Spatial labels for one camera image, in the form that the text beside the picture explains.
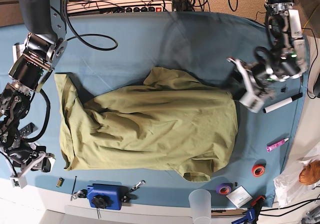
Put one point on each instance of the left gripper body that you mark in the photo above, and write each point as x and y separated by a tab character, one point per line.
257	77

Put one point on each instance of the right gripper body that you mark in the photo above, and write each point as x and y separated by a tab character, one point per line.
24	161

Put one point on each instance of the olive green t-shirt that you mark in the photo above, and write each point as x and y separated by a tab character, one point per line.
171	122

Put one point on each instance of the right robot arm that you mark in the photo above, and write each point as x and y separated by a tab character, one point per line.
47	22

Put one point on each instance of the small black clip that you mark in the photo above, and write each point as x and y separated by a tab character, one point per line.
284	89

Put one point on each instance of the white black marker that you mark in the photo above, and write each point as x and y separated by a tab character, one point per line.
282	103

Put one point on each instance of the small green battery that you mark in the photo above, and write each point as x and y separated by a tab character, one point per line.
60	182

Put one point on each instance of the black remote control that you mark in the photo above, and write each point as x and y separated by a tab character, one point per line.
27	130

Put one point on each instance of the black zip tie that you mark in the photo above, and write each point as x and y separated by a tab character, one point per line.
73	187

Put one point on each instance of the pink glue tube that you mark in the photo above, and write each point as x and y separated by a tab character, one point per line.
273	146

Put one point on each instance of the blue clamp block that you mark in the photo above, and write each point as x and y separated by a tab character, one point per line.
104	196

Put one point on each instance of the red tape roll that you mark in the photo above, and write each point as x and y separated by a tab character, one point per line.
258	170

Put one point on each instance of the silver carabiner clip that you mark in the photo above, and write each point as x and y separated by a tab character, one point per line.
137	186

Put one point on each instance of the brown bread item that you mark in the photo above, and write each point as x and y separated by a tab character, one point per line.
310	173

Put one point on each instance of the purple tape roll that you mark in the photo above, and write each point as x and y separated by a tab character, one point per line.
224	188

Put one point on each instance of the white plastic bag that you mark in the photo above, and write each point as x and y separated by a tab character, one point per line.
287	185

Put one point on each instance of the white paper card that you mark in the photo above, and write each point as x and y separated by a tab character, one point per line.
239	197

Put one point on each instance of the clear plastic cup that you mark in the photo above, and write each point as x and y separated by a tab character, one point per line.
200	205

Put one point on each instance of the white power strip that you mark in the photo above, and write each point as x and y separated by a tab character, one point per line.
78	7

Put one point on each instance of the blue table cloth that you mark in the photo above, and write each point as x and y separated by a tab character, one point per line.
196	42

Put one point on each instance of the blue bar clamp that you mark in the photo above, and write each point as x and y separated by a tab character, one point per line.
252	214

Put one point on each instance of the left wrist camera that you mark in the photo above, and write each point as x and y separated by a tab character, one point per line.
252	102

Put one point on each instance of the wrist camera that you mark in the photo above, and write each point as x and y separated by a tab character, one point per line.
252	102
18	182

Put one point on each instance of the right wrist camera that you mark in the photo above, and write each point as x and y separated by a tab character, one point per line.
18	182

